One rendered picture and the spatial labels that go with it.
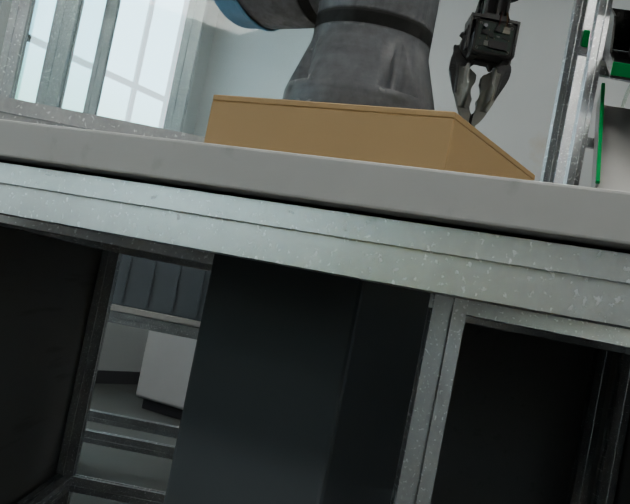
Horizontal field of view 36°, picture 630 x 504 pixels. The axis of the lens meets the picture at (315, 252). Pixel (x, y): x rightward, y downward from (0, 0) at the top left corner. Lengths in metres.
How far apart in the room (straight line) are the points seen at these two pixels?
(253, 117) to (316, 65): 0.08
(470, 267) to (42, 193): 0.36
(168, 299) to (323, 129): 2.55
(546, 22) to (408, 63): 4.79
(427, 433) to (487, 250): 0.73
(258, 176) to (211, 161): 0.04
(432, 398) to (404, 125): 0.54
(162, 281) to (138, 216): 2.69
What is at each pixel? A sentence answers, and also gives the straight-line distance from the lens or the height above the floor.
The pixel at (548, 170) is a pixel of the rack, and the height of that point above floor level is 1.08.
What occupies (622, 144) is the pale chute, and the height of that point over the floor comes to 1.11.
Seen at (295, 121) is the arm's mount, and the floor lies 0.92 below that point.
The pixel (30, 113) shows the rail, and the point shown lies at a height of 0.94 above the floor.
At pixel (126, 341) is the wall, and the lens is 6.31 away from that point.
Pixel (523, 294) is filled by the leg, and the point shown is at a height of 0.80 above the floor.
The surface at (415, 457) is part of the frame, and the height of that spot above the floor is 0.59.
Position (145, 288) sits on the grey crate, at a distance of 3.41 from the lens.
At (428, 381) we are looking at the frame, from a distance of 1.28.
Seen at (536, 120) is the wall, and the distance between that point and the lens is 5.54.
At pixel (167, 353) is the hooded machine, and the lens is 5.30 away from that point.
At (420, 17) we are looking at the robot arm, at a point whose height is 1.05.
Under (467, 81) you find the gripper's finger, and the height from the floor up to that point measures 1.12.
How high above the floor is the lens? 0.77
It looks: 3 degrees up
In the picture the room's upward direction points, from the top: 11 degrees clockwise
